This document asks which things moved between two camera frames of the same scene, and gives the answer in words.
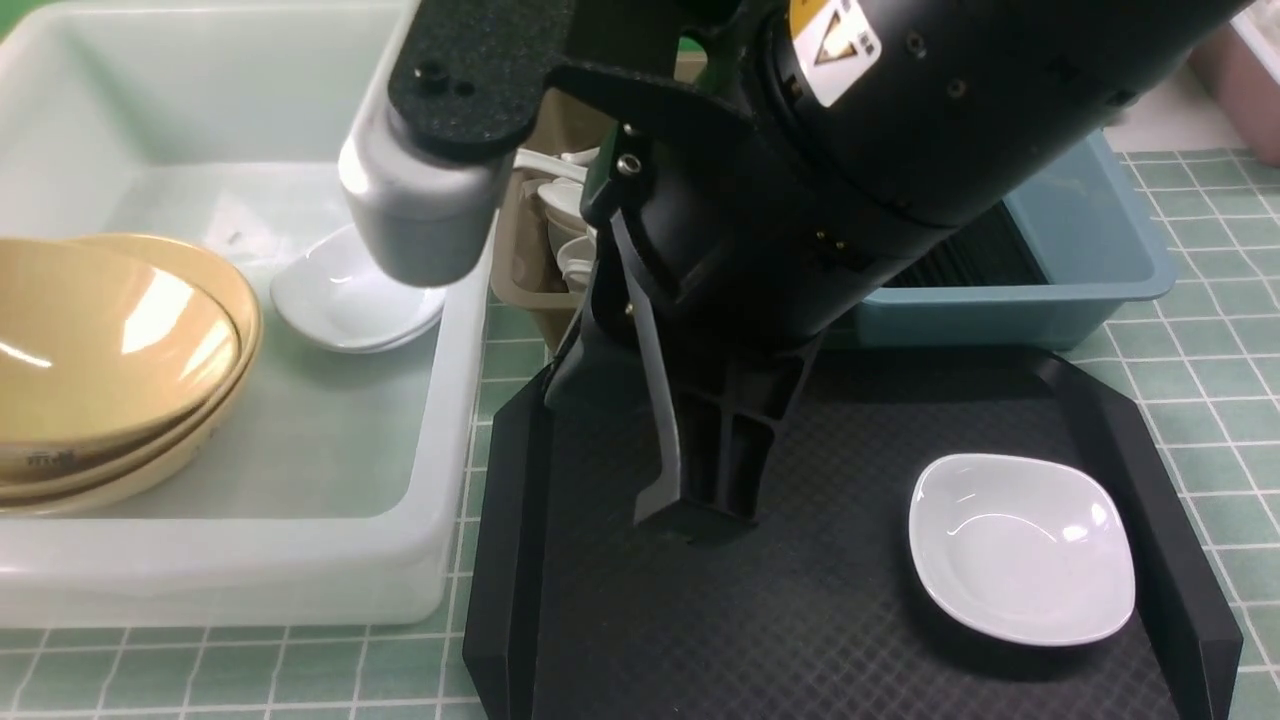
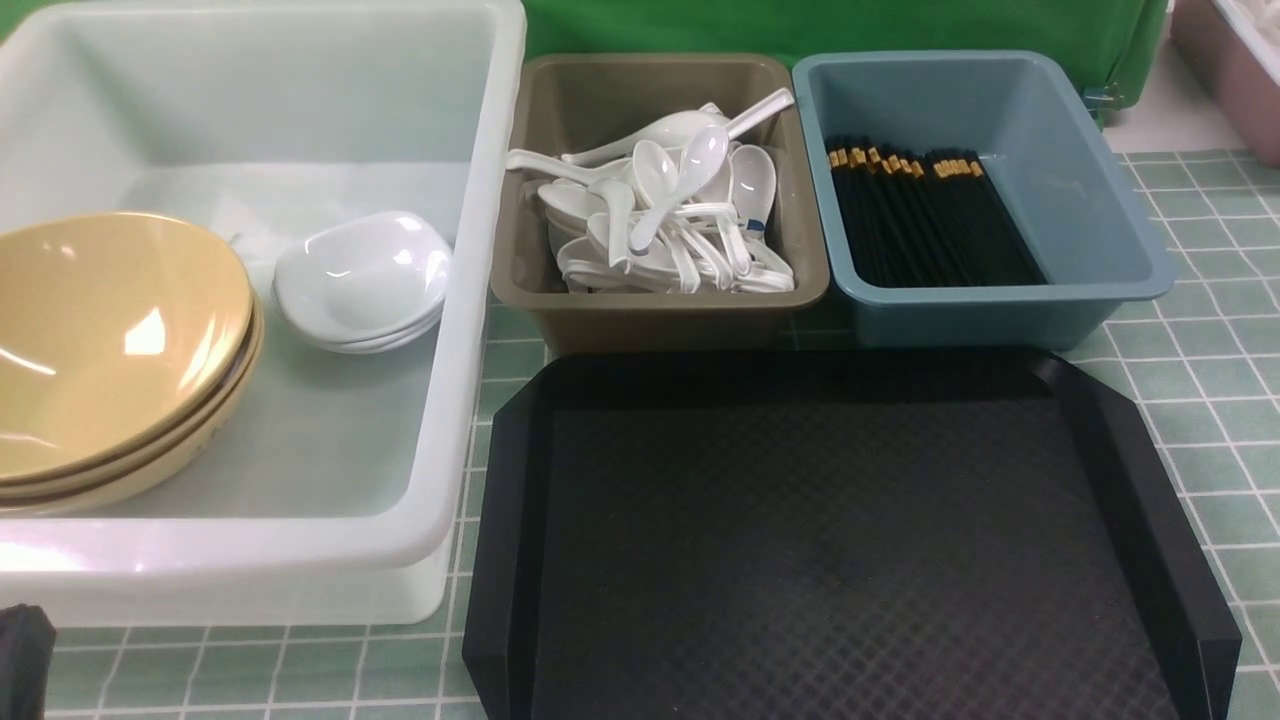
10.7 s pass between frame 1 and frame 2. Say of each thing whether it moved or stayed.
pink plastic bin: stayed
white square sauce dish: moved
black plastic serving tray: stayed
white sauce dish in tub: stayed
